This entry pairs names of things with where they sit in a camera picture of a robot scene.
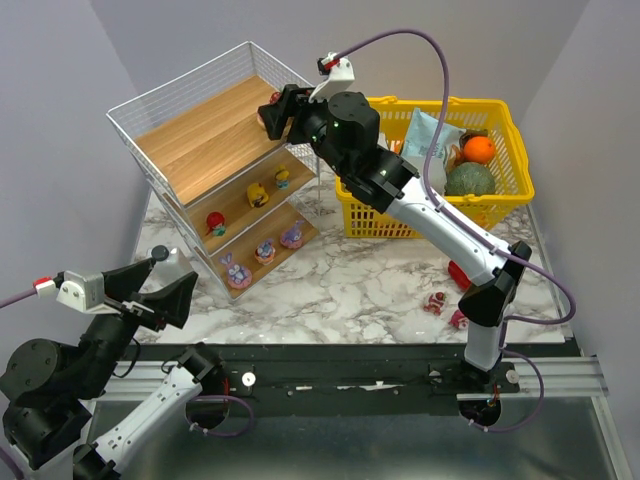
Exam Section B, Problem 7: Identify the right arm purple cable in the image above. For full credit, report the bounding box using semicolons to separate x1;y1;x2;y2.
324;28;576;434

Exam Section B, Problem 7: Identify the white wire wooden shelf rack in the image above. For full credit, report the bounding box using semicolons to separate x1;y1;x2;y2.
107;41;321;301

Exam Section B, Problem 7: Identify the pink strawberry cake toy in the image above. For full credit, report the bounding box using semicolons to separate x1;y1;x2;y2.
256;91;281;130

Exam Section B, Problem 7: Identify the orange fruit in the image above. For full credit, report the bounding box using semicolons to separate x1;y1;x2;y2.
462;136;496;165

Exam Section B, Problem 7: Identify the small purple bunny toy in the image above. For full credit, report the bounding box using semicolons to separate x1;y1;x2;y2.
254;238;276;265

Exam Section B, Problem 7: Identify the green melon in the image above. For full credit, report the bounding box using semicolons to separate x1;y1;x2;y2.
445;162;496;196

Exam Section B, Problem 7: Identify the white plastic bottle black cap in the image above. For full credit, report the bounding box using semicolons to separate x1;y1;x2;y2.
134;244;194;292

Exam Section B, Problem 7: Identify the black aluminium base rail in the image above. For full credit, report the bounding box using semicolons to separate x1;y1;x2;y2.
107;342;609;419

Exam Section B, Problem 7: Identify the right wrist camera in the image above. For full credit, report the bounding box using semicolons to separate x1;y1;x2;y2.
309;52;355;103

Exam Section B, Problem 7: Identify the red strawberry toy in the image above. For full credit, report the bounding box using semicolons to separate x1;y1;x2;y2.
206;211;226;237

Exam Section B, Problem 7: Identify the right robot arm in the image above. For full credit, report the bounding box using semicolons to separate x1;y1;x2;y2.
258;84;531;372

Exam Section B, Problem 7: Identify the yellow plastic shopping basket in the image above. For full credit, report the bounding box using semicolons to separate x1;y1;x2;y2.
335;96;535;238

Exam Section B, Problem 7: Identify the yellow blue minion toy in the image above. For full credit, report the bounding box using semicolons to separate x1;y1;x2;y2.
274;164;290;190

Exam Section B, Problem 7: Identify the red bell pepper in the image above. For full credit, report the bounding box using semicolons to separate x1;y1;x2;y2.
447;260;471;291

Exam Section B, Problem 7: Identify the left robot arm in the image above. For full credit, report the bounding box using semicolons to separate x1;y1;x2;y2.
1;258;224;479

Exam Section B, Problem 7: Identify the pink red figure toy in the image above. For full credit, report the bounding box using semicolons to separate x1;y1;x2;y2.
448;310;469;330

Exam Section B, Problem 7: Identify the light blue snack bag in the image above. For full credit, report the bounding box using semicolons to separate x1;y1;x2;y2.
401;107;465;162

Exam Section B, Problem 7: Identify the purple bunny toy pink base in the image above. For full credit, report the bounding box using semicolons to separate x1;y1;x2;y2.
219;253;253;290

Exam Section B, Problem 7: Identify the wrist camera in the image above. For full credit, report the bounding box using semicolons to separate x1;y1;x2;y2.
33;271;118;315
309;52;355;103

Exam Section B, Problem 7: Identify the purple pink toy figure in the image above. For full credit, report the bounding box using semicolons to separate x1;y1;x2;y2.
279;220;305;250

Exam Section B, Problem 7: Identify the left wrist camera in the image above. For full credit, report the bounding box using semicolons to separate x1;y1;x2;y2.
33;271;118;315

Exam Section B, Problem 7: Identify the yellow duck toy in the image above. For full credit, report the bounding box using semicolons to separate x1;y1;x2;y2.
246;182;269;208

